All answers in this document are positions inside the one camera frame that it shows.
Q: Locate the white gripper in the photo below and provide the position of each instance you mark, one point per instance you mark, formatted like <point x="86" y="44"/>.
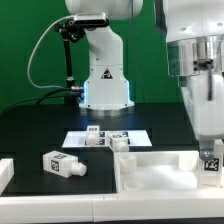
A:
<point x="206" y="116"/>

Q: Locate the white square tabletop part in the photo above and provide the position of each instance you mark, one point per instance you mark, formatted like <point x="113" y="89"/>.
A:
<point x="151" y="171"/>

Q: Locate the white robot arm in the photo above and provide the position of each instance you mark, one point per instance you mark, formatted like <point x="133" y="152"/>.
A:
<point x="194" y="31"/>

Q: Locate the white plate with tags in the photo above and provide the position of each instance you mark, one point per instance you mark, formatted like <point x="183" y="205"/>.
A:
<point x="76" y="139"/>

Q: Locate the white left fence block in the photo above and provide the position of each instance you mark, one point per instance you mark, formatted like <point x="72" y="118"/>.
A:
<point x="6" y="173"/>

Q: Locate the white front fence rail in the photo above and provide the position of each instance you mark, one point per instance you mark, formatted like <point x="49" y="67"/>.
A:
<point x="127" y="205"/>

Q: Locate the black camera stand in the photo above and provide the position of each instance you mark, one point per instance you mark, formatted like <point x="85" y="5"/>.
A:
<point x="70" y="34"/>

